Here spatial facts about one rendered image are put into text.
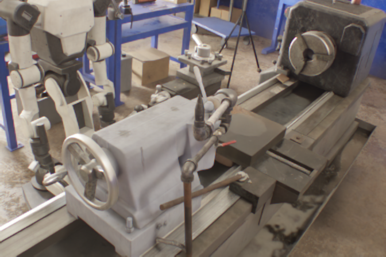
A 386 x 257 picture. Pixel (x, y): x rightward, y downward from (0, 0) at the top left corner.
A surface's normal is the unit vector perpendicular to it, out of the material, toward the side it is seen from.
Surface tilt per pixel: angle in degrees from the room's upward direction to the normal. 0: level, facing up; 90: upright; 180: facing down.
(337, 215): 0
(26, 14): 90
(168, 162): 73
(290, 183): 0
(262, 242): 0
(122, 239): 90
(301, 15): 90
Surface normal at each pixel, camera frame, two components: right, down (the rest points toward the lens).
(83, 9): 0.82, 0.36
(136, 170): 0.79, 0.16
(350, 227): 0.11, -0.86
